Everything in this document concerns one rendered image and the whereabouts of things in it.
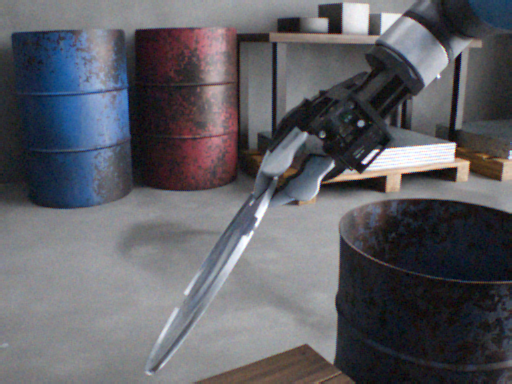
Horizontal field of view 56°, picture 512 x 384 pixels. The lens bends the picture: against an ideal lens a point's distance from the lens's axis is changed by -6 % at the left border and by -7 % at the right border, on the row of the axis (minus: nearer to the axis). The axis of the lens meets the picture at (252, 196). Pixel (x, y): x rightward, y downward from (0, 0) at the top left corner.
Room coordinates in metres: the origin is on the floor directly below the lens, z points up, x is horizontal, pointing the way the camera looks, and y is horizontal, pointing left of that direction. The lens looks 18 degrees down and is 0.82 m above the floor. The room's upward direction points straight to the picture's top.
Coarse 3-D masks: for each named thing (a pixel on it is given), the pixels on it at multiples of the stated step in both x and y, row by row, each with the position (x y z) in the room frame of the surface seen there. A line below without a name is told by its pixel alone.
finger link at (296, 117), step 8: (304, 104) 0.56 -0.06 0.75; (288, 112) 0.56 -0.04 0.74; (296, 112) 0.55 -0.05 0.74; (304, 112) 0.55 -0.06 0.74; (288, 120) 0.55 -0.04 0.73; (296, 120) 0.55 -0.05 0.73; (304, 120) 0.55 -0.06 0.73; (280, 128) 0.55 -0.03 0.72; (288, 128) 0.55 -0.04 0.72; (304, 128) 0.55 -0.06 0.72; (280, 136) 0.55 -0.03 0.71; (272, 144) 0.56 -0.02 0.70
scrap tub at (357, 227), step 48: (384, 240) 1.04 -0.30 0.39; (432, 240) 1.05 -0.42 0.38; (480, 240) 1.00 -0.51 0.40; (384, 288) 0.72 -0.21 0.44; (432, 288) 0.67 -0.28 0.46; (480, 288) 0.65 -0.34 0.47; (336, 336) 0.87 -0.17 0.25; (384, 336) 0.71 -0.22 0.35; (432, 336) 0.67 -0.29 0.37; (480, 336) 0.65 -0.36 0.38
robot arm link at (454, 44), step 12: (420, 0) 0.55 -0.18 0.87; (432, 0) 0.54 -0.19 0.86; (408, 12) 0.55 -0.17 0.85; (420, 12) 0.54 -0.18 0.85; (432, 12) 0.53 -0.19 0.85; (420, 24) 0.55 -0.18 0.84; (432, 24) 0.53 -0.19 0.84; (444, 24) 0.53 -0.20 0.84; (444, 36) 0.52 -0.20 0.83; (456, 36) 0.53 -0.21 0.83; (444, 48) 0.53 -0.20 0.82; (456, 48) 0.53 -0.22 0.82
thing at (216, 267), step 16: (272, 192) 0.52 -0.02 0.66; (240, 208) 0.70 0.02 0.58; (256, 208) 0.57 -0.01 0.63; (240, 224) 0.62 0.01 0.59; (256, 224) 0.48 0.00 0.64; (224, 240) 0.61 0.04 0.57; (240, 240) 0.46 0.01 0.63; (208, 256) 0.70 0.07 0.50; (224, 256) 0.53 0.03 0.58; (208, 272) 0.54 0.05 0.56; (224, 272) 0.44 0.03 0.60; (192, 288) 0.59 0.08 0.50; (208, 288) 0.50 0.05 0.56; (192, 304) 0.51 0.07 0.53; (208, 304) 0.43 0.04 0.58; (176, 320) 0.59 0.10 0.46; (192, 320) 0.42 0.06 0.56; (160, 336) 0.60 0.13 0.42; (176, 336) 0.48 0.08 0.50; (160, 352) 0.52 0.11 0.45; (144, 368) 0.51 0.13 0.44; (160, 368) 0.44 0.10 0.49
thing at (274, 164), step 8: (296, 128) 0.55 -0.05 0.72; (288, 136) 0.55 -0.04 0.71; (296, 136) 0.55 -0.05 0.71; (304, 136) 0.53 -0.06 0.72; (280, 144) 0.55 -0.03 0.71; (288, 144) 0.55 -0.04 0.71; (296, 144) 0.53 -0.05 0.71; (304, 144) 0.55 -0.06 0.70; (272, 152) 0.55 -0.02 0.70; (280, 152) 0.55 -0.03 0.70; (288, 152) 0.53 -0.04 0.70; (296, 152) 0.55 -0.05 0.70; (264, 160) 0.55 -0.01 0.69; (272, 160) 0.55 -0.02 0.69; (280, 160) 0.53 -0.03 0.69; (288, 160) 0.51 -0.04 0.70; (264, 168) 0.54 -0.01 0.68; (272, 168) 0.53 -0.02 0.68; (280, 168) 0.51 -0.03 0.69; (264, 176) 0.55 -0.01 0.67; (272, 176) 0.53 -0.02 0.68; (256, 184) 0.54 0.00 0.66; (264, 184) 0.55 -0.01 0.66; (256, 192) 0.54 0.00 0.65; (264, 192) 0.55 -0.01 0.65
